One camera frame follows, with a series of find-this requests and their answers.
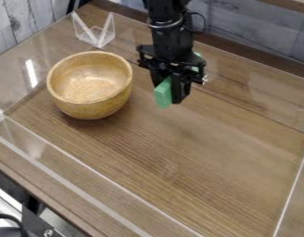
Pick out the green rectangular block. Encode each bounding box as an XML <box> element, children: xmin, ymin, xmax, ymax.
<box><xmin>153</xmin><ymin>52</ymin><xmax>207</xmax><ymax>107</ymax></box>

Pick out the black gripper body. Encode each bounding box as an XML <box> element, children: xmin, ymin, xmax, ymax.
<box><xmin>135</xmin><ymin>18</ymin><xmax>210</xmax><ymax>86</ymax></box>

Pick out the round wooden bowl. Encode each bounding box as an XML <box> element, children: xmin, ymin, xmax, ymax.
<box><xmin>47</xmin><ymin>51</ymin><xmax>133</xmax><ymax>120</ymax></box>

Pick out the black metal bracket with bolt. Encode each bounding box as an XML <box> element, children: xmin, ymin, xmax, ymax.
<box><xmin>22</xmin><ymin>206</ymin><xmax>67</xmax><ymax>237</ymax></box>

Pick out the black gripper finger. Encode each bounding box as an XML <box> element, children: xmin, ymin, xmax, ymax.
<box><xmin>171</xmin><ymin>72</ymin><xmax>192</xmax><ymax>105</ymax></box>
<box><xmin>149</xmin><ymin>69</ymin><xmax>169</xmax><ymax>87</ymax></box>

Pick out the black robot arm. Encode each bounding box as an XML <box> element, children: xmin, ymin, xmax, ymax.
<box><xmin>136</xmin><ymin>0</ymin><xmax>207</xmax><ymax>107</ymax></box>

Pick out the black cable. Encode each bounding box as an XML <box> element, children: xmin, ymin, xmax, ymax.
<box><xmin>0</xmin><ymin>212</ymin><xmax>25</xmax><ymax>237</ymax></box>

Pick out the clear acrylic corner bracket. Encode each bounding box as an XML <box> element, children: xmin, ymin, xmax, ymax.
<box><xmin>72</xmin><ymin>12</ymin><xmax>116</xmax><ymax>48</ymax></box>

